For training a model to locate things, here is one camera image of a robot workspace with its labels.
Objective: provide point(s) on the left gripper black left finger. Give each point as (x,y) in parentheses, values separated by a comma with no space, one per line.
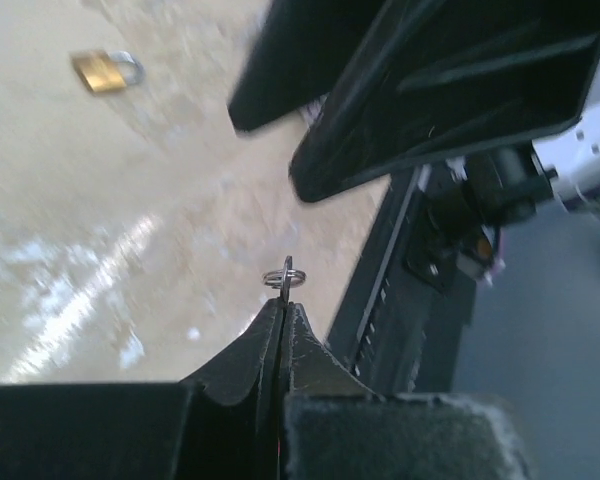
(220,422)

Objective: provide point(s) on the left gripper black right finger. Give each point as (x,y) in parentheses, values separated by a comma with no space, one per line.
(333,427)

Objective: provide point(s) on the small brass padlock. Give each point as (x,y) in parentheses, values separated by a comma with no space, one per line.
(104,72)

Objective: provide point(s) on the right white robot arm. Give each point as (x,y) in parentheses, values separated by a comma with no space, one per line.
(408,83)

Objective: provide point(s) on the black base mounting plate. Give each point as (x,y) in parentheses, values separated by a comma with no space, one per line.
(393,331)

